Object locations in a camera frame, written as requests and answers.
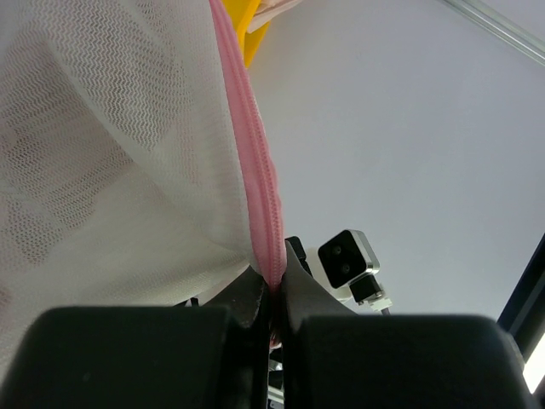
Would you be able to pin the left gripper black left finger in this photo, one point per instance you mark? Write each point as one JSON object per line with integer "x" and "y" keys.
{"x": 209, "y": 356}

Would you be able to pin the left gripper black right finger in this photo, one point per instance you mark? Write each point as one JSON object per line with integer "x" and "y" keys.
{"x": 335, "y": 358}

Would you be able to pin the pink trimmed mesh laundry bag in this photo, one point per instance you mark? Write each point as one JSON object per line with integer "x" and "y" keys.
{"x": 135, "y": 167}

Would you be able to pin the pink bra in bin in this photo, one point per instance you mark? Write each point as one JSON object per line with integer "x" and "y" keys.
{"x": 269, "y": 9}

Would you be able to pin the yellow plastic bin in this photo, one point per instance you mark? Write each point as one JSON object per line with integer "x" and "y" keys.
{"x": 241, "y": 13}

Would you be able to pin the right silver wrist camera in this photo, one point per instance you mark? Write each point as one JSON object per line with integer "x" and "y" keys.
{"x": 350, "y": 267}

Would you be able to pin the right aluminium corner post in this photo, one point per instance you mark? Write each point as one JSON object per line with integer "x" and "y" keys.
{"x": 501, "y": 27}

